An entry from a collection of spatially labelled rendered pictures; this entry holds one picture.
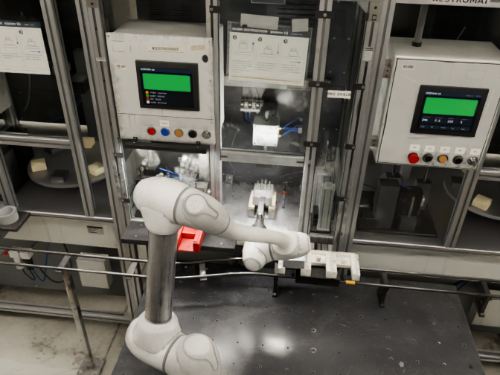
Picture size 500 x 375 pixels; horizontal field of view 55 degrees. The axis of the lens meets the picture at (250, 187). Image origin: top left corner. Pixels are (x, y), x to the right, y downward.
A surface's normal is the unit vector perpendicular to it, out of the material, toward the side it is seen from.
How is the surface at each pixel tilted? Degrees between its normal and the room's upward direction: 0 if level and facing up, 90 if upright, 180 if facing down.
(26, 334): 0
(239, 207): 0
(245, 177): 90
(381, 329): 0
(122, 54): 90
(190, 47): 90
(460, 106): 90
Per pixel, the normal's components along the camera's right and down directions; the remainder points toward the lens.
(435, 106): -0.11, 0.55
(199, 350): 0.08, -0.84
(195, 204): -0.15, -0.29
